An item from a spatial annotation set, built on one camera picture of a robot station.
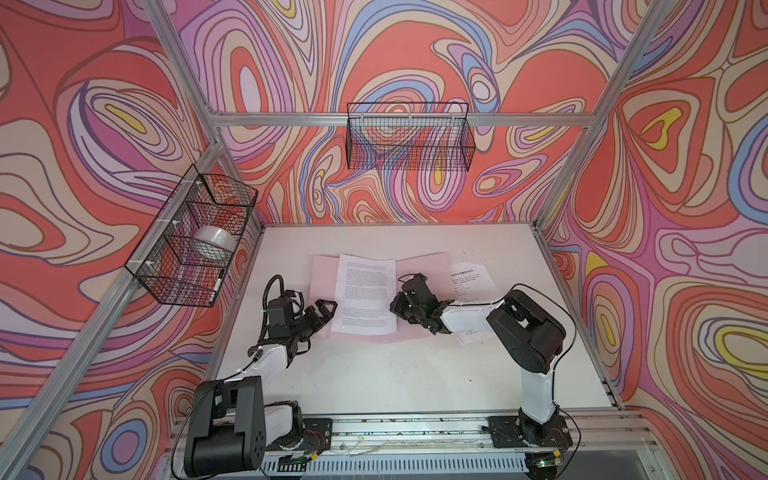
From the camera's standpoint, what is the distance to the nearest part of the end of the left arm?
685 millimetres

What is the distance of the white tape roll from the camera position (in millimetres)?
717

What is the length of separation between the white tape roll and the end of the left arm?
0.55 ft
